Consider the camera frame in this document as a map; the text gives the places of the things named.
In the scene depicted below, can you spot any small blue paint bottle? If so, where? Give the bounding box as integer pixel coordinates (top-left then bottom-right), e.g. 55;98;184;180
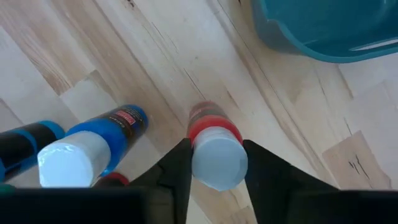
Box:
37;105;149;188
0;120;65;183

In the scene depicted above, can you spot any teal plastic bin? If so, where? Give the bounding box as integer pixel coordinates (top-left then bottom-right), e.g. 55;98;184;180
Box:
250;0;398;64

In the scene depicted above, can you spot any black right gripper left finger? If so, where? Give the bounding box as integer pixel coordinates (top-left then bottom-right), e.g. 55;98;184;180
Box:
0;138;193;224

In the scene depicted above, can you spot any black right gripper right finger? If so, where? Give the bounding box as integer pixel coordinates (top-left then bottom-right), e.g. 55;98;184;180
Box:
243;139;398;224

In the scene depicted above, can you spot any small dark red paint bottle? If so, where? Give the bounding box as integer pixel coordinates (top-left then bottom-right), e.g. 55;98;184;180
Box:
93;172;130;189

